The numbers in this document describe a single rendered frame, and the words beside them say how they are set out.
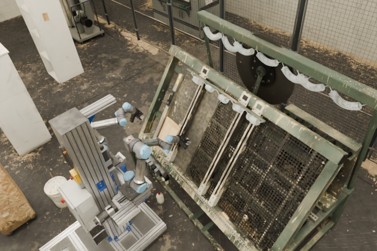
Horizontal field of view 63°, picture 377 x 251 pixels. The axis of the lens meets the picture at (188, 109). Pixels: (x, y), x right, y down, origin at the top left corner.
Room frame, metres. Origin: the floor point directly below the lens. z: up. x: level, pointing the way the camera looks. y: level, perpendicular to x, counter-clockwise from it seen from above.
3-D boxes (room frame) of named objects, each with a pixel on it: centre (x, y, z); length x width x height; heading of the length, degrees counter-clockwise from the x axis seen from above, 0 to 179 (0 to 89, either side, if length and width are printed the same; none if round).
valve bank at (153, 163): (2.37, 0.48, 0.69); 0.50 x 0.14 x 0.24; 34
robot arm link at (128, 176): (1.88, 0.65, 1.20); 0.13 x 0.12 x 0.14; 47
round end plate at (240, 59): (2.63, -0.80, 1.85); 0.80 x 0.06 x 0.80; 34
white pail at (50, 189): (2.52, 1.87, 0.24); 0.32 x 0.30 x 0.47; 40
